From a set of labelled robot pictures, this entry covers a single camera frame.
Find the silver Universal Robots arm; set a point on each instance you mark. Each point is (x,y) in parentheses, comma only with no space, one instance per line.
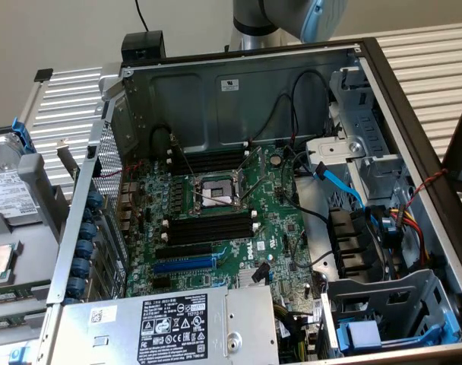
(254,15)

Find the silver CPU socket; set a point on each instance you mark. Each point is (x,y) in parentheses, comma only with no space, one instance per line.
(212,188)

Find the silver coin battery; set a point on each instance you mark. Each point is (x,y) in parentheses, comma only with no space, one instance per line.
(277,159)

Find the thin metal locking lever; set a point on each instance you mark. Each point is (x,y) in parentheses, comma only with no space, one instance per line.
(183,156)

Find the green Dell motherboard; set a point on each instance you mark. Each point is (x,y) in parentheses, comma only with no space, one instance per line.
(284,213)

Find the long black expansion slot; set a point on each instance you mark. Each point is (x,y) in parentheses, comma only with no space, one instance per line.
(183,251)

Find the open grey PC case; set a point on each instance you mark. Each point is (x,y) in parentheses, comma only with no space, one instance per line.
(185,110)

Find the blue expansion slot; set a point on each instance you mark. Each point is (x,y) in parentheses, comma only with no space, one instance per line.
(181,266)

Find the silver finned heat sink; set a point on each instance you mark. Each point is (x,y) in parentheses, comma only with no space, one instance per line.
(244,279)

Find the short black expansion slot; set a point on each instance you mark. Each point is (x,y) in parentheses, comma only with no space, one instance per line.
(161,282)

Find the blue card retention clip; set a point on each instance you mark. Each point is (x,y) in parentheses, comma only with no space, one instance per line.
(95,198)
(85,249)
(89,230)
(81,267)
(77,286)
(87,214)

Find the grey optical drive cage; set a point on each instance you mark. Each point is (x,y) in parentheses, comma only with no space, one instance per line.
(368,114)

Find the black box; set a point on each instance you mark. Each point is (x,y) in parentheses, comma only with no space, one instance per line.
(143,45)

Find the blue plastic plug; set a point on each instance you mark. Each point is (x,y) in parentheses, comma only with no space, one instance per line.
(388,232)

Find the grey power supply unit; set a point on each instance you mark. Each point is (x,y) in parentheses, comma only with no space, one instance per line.
(121,334)

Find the grey parts rack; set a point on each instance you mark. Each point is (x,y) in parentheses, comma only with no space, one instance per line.
(45,243)

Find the blue plastic disk carrier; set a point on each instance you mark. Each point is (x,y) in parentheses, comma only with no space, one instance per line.
(362,334)

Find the grey metal disk bay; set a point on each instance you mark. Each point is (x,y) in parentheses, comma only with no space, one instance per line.
(417,289)

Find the small black block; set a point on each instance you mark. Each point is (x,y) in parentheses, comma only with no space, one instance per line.
(43,74)

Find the silver hard disk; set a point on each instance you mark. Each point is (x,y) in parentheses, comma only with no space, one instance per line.
(7,186)

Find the dark framed box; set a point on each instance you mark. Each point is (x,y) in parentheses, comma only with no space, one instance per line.
(454,146)

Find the small blue plastic clip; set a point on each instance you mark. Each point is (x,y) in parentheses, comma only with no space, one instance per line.
(18,355)

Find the black plastic fan duct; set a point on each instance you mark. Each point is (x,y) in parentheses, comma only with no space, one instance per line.
(349,243)

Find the metal slot cover bracket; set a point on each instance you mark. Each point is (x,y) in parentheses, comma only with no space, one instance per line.
(69,161)

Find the blue disk bracket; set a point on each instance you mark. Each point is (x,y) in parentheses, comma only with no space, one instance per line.
(24,138)

